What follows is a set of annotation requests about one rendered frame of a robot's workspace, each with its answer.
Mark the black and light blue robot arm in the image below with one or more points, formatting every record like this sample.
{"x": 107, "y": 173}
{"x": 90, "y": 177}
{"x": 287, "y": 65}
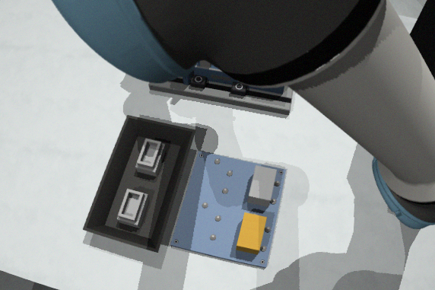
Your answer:
{"x": 381, "y": 93}

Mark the yellow rectangular block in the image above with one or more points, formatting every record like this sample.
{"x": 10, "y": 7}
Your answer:
{"x": 251, "y": 232}

